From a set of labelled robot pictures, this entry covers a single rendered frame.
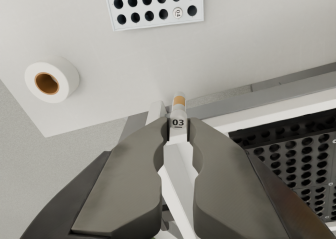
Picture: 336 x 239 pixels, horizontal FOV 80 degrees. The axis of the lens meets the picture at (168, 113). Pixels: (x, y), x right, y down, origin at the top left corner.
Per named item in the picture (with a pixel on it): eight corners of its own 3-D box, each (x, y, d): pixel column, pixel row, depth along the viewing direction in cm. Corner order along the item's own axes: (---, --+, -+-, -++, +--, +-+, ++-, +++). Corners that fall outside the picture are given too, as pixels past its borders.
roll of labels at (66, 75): (60, 47, 33) (46, 53, 30) (87, 83, 36) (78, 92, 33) (30, 67, 35) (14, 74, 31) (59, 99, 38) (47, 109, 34)
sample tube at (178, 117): (186, 103, 18) (187, 131, 14) (172, 102, 18) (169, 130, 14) (187, 90, 17) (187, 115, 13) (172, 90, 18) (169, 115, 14)
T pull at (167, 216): (162, 224, 33) (162, 233, 32) (146, 195, 30) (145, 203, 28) (184, 221, 32) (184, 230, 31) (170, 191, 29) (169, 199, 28)
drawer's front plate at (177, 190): (196, 214, 44) (201, 274, 35) (150, 101, 31) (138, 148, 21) (204, 213, 44) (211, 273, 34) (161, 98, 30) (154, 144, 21)
